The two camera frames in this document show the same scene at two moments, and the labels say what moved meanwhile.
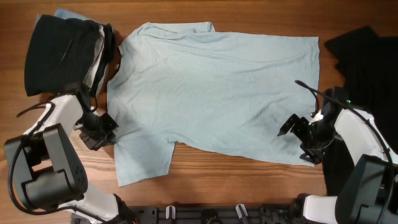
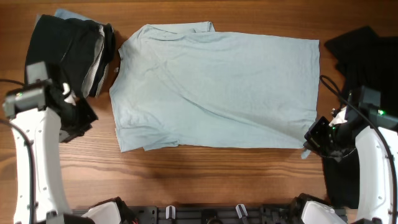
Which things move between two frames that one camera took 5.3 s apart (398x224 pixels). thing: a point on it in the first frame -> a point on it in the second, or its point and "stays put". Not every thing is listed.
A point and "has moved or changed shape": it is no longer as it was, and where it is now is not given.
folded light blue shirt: [65, 14] stays put
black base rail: [201, 214] stays put
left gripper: [107, 139] -> [90, 117]
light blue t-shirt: [222, 92] has moved or changed shape
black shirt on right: [369, 64] stays put
